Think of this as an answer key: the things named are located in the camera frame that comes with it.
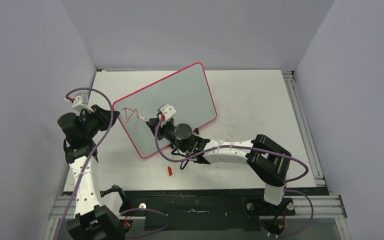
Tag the black whiteboard foot clip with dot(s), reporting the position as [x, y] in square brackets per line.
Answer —
[196, 131]

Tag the white marker pen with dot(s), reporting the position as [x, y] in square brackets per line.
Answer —
[143, 118]

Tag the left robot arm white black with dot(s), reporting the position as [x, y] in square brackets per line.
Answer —
[92, 220]

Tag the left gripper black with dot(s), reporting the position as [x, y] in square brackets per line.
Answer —
[103, 116]

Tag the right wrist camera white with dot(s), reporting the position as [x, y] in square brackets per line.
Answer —
[166, 112]

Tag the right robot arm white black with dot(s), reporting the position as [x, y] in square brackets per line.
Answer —
[267, 159]

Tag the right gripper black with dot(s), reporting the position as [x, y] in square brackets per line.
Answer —
[161, 129]

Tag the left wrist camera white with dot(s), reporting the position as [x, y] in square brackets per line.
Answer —
[80, 102]

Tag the red marker cap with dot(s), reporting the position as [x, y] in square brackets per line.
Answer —
[170, 171]

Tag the pink framed whiteboard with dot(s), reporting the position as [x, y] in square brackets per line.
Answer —
[187, 90]

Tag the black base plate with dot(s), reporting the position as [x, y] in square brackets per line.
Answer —
[205, 210]

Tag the aluminium side rail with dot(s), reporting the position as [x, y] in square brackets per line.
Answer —
[309, 145]

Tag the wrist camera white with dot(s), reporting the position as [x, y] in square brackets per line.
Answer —
[80, 102]
[166, 112]

